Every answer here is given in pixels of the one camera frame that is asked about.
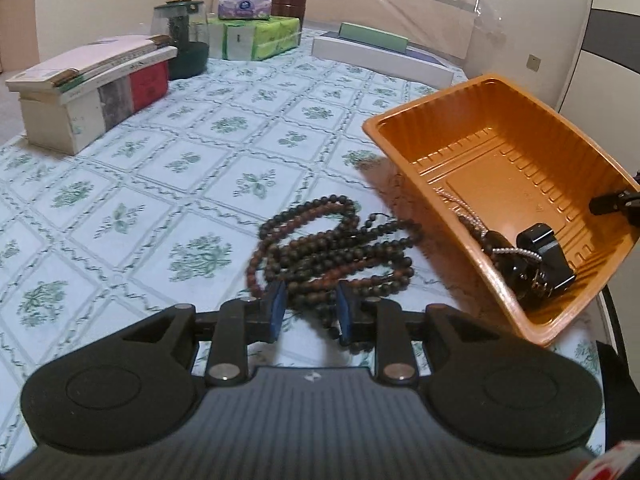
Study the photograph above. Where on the floral bed sheet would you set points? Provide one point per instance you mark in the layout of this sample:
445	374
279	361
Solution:
175	185

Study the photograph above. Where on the white and grey wardrobe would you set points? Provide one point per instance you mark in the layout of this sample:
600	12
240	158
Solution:
605	70

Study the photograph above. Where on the dark green glass jar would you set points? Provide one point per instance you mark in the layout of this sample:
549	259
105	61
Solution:
182	35

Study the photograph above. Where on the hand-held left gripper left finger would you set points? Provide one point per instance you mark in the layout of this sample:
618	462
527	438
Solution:
277	310

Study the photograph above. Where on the green edged book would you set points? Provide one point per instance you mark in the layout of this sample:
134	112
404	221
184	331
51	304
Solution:
120	67

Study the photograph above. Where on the green tissue pack bundle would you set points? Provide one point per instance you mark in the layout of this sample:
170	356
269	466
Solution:
260	37

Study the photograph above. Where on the orange plastic tray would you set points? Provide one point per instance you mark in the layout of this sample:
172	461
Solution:
500	160

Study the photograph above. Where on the wall socket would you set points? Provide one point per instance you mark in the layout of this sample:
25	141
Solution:
533	61

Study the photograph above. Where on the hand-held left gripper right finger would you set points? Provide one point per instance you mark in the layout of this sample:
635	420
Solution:
344	315

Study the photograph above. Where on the long green box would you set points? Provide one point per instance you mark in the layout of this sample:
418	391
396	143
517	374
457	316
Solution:
372	37

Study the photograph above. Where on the pale cover book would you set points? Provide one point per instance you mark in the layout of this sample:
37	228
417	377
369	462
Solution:
90	57

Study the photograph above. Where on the long white and blue box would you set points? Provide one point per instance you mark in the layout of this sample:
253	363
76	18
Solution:
380	57

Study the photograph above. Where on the white and red box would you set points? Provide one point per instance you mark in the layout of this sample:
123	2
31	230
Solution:
115	97

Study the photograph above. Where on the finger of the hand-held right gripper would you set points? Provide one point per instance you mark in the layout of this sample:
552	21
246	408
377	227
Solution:
612	202

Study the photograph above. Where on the purple tissue pack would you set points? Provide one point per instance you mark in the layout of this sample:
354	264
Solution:
245	5

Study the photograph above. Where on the clear plastic film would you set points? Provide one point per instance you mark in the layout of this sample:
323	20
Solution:
440	15

